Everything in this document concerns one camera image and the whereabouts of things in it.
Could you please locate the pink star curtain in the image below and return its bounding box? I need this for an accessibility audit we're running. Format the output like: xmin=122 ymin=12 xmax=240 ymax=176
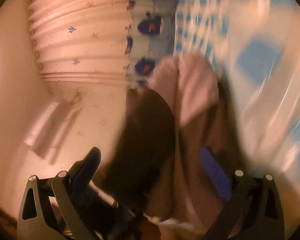
xmin=28 ymin=0 xmax=132 ymax=85

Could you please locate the pink and brown sweatshirt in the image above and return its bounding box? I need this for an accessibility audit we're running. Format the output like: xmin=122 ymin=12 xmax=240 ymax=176
xmin=95 ymin=54 xmax=244 ymax=239

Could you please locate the blue white checkered bed cover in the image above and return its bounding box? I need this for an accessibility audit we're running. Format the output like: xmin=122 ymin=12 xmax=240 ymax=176
xmin=174 ymin=0 xmax=300 ymax=237

